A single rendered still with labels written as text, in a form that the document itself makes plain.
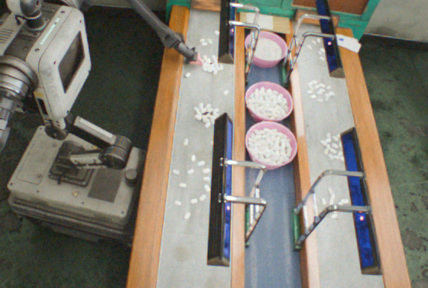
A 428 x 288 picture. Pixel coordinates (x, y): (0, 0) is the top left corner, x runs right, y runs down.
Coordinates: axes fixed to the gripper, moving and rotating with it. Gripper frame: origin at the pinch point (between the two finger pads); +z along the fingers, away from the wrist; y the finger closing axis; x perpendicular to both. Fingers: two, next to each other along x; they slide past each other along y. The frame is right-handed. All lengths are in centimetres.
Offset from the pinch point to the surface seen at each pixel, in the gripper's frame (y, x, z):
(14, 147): -22, 137, -43
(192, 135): -49.2, 2.5, 0.3
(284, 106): -23, -29, 38
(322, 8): 22, -67, 28
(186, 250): -108, 2, 1
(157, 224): -99, 9, -11
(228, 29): -9.3, -33.7, -14.8
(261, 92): -15.7, -21.4, 27.7
